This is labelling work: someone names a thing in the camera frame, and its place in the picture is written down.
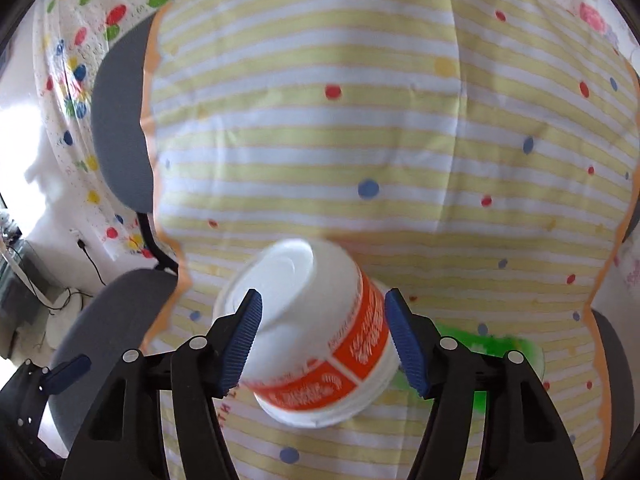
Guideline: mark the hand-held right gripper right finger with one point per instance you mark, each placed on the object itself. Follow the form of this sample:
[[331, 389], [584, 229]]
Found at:
[[407, 345]]

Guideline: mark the dark shelf unit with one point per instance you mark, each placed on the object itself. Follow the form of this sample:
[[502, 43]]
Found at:
[[22, 285]]

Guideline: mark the white jar with orange label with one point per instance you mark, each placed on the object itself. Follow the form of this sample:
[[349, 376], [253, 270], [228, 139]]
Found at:
[[320, 320]]

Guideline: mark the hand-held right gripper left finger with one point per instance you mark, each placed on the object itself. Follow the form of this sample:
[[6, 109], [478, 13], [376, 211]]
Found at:
[[240, 345]]

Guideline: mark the green plastic bottle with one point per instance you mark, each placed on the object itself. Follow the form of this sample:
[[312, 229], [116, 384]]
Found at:
[[470, 345]]

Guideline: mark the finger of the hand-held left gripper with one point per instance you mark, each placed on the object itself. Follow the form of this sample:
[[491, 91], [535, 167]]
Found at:
[[65, 372]]

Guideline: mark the yellow striped dotted cloth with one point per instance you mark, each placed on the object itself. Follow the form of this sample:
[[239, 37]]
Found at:
[[390, 135]]

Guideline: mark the polka dot sheet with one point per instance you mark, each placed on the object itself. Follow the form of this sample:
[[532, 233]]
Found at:
[[75, 85]]

